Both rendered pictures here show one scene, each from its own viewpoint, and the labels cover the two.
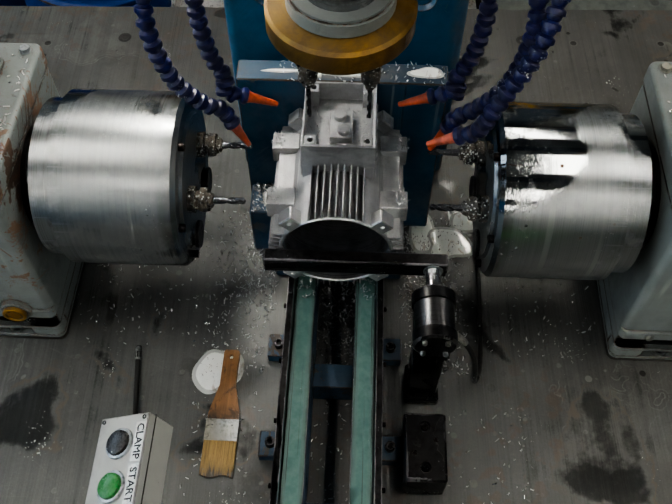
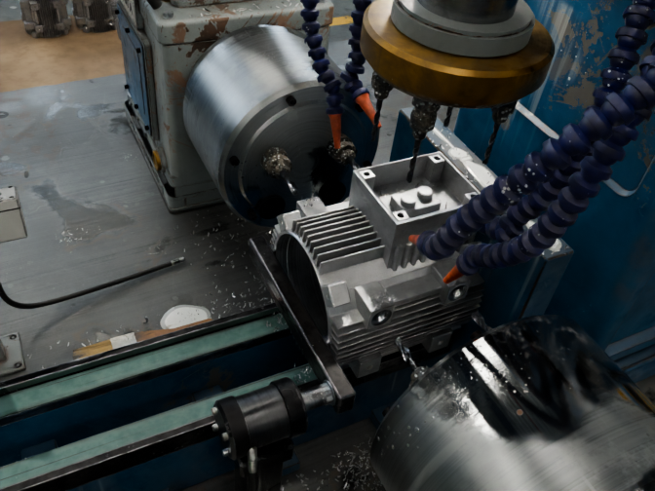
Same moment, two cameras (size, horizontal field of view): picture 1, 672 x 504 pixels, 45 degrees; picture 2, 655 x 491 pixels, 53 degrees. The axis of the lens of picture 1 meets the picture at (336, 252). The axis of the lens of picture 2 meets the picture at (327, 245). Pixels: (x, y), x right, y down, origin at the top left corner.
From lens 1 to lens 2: 0.68 m
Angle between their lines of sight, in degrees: 38
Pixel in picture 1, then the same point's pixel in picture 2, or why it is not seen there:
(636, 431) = not seen: outside the picture
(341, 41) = (399, 35)
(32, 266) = (174, 125)
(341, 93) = (456, 188)
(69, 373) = (140, 229)
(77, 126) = (261, 38)
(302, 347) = (207, 344)
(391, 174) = (412, 287)
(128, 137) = (271, 64)
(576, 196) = (493, 460)
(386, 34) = (442, 59)
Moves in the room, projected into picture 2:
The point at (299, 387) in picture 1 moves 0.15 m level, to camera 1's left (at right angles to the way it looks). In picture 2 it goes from (158, 358) to (124, 278)
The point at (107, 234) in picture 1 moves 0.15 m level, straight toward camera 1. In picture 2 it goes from (199, 122) to (116, 169)
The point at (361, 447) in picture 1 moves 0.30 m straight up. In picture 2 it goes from (105, 441) to (55, 244)
